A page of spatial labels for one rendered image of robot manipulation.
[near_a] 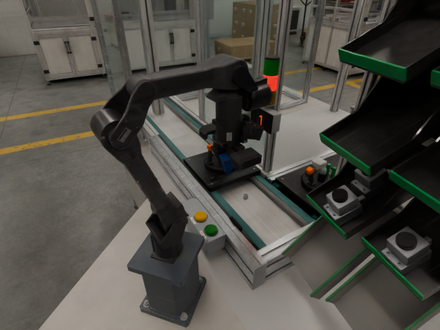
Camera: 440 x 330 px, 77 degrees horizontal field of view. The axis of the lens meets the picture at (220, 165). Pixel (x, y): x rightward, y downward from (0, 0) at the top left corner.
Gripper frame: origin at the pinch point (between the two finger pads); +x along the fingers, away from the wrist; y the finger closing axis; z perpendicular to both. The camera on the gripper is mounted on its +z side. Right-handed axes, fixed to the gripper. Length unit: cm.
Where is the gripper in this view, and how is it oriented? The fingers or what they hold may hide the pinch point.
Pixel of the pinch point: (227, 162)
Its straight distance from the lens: 68.0
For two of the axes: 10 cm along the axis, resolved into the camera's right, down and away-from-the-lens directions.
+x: 0.0, 8.3, 5.6
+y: -5.1, -4.9, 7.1
